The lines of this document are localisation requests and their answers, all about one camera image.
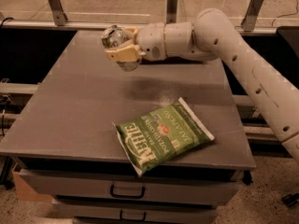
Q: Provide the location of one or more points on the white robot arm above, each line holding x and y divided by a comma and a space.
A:
212, 36

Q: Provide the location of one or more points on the black lower drawer handle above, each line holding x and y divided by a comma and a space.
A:
132, 215

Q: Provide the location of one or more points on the middle metal bracket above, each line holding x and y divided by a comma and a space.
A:
171, 10

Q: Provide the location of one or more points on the green Kettle chips bag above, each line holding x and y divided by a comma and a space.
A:
161, 135

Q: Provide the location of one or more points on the black drawer handle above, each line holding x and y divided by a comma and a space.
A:
127, 192
132, 215

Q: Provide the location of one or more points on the right metal bracket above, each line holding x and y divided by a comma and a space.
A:
249, 21

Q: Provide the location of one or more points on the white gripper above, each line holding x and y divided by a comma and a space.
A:
151, 40

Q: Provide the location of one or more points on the silver green 7up can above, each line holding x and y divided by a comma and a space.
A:
114, 37

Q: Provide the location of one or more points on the black upper drawer handle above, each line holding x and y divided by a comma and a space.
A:
127, 192

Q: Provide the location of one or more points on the left metal bracket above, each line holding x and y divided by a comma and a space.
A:
59, 17

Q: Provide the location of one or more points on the metal bracket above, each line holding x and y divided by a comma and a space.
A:
171, 10
249, 21
59, 17

